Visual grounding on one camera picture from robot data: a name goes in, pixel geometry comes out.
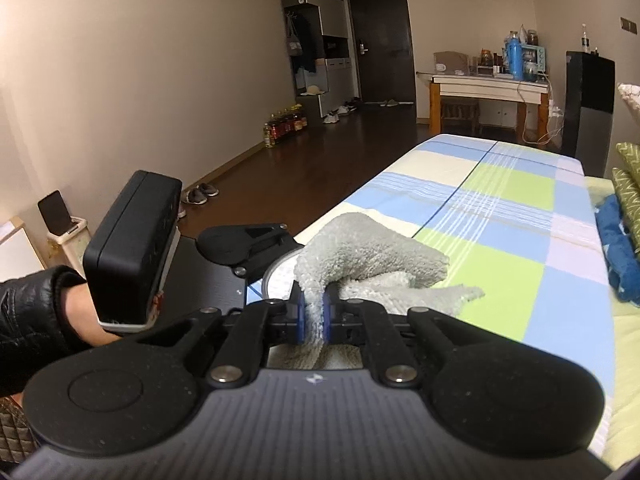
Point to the blue green plaid sheet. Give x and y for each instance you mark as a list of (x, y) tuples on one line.
[(500, 240)]

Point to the person's left forearm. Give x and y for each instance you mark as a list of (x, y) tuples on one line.
[(30, 320)]

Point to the brown quilted cushion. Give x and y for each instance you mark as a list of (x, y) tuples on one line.
[(17, 435)]

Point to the round clear container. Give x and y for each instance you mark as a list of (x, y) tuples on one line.
[(280, 272)]

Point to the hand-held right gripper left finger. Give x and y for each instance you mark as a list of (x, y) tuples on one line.
[(301, 317)]

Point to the hanging grey bag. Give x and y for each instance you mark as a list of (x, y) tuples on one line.
[(294, 42)]

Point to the brown paper bag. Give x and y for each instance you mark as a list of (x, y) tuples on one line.
[(452, 60)]

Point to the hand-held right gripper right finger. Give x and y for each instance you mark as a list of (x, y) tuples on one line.
[(327, 317)]

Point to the black cabinet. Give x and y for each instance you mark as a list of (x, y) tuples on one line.
[(590, 110)]

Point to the row of drink bottles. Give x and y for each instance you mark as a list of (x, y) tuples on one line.
[(285, 125)]

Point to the grey hallway cabinet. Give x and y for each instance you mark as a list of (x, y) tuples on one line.
[(325, 50)]

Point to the blue thermos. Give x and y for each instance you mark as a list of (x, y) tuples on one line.
[(513, 60)]

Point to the glass jar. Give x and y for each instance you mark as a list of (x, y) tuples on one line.
[(531, 38)]

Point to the green grey microfiber cloth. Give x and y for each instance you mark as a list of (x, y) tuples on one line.
[(370, 260)]

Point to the pale slippers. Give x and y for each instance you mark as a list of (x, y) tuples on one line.
[(395, 103)]

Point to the white board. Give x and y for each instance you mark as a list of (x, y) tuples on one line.
[(17, 250)]

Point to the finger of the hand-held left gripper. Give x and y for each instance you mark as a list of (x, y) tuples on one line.
[(265, 247)]

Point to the dark entrance door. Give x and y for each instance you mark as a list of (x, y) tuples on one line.
[(382, 45)]

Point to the clear plastic bottle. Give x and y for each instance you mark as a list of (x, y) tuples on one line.
[(583, 40)]

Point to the blue patterned cloth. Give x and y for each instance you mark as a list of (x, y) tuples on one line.
[(617, 250)]

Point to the light blue toaster oven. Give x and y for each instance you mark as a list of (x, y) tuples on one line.
[(534, 59)]

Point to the wall switch plate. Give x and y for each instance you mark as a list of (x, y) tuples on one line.
[(628, 25)]

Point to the straw hat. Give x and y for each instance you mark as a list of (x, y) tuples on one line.
[(312, 91)]

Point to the grey slipper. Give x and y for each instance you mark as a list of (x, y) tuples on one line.
[(209, 189), (195, 196)]

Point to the white patterned pillow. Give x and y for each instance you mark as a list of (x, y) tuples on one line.
[(631, 96)]

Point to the beige trash bin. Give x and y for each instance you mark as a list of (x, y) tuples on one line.
[(62, 240)]

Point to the wooden table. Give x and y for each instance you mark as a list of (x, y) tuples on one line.
[(485, 90)]

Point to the white sneakers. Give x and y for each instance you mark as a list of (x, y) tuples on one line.
[(340, 112)]

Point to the green chevron pillow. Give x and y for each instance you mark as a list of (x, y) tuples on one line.
[(629, 200), (631, 157)]

